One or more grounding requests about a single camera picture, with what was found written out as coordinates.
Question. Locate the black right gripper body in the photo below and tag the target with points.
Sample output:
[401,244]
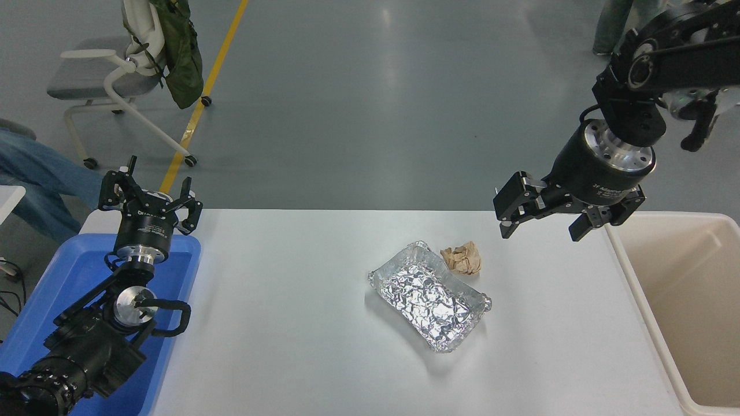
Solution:
[584,173]

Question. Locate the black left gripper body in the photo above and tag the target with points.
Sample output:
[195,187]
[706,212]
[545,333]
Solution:
[144,228]

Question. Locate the crinkled foil tray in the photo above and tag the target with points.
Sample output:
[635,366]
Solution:
[428,297]

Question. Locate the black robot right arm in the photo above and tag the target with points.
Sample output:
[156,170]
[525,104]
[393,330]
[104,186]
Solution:
[676,52]

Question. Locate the crumpled tan paper ball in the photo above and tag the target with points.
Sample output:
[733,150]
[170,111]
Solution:
[462,259]

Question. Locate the small white table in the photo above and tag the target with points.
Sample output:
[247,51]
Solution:
[8,202]

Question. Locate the large pale bin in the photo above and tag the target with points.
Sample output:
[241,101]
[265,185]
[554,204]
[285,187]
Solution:
[694,300]

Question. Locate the white-framed grey office chair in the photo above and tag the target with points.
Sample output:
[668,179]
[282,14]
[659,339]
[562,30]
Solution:
[87,75]

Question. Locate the blue plastic tray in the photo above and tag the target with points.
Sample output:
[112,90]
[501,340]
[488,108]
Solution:
[40,312]

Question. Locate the standing person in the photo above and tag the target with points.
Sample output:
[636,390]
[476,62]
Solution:
[613,23]

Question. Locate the dark green bag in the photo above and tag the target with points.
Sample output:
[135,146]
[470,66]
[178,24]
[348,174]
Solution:
[179,52]

